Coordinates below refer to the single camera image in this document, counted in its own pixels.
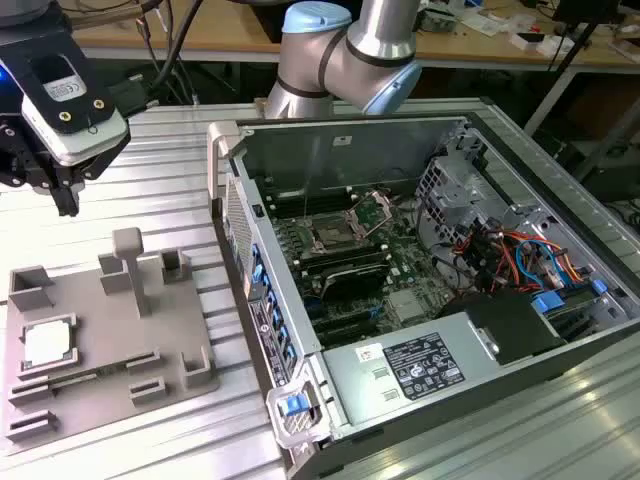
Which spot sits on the open grey PC case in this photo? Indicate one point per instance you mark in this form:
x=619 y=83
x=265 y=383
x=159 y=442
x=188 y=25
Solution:
x=360 y=145

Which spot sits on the green RAM stick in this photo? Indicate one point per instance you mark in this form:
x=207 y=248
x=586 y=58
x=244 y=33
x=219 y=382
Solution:
x=90 y=376

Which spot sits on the blue case latch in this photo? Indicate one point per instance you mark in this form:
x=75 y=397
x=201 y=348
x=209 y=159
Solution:
x=292 y=405

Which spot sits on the silver square CPU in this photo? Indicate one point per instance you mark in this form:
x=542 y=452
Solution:
x=47 y=342

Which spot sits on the silver chipset heat sink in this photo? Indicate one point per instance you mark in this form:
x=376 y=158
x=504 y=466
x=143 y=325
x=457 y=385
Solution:
x=406 y=306

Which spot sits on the grey plastic parts rack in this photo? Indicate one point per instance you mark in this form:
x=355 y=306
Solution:
x=125 y=340

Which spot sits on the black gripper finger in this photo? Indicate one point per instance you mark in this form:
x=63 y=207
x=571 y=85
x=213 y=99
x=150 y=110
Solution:
x=67 y=202

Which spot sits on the black label sticker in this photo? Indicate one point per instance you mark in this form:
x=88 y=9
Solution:
x=425 y=367

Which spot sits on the white small box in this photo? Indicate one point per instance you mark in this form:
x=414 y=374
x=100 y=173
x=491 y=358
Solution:
x=527 y=42

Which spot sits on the white paper sheet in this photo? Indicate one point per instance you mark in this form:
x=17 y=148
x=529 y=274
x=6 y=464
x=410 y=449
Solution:
x=482 y=22

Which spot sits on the black expansion slot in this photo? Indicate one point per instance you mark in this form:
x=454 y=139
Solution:
x=345 y=326

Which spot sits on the CPU socket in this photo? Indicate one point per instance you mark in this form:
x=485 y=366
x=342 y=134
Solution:
x=330 y=232

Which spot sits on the blue disk carrier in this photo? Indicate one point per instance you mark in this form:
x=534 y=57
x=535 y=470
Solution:
x=547 y=302

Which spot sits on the silver wrist camera black mount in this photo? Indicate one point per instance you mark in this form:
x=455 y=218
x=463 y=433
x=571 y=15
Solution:
x=75 y=135

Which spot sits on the black graphics card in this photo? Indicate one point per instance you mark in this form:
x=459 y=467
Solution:
x=350 y=282

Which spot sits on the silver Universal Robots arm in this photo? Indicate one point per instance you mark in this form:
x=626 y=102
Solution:
x=370 y=45

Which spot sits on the green motherboard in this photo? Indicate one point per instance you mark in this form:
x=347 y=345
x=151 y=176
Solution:
x=400 y=250

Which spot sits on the green circuit board device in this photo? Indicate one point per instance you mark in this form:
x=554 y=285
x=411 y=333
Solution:
x=437 y=20

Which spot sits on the black RAM slot bank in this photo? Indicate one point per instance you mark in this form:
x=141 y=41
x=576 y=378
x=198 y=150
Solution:
x=310 y=200
x=340 y=256

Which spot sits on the perforated metal drive cage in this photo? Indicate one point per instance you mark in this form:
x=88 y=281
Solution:
x=450 y=195

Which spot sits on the thin metal locking lever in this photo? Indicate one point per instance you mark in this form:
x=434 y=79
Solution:
x=305 y=205

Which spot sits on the grey power supply unit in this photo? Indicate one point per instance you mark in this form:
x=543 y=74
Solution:
x=360 y=390

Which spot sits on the black stand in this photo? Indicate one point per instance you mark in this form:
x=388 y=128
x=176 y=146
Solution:
x=575 y=30

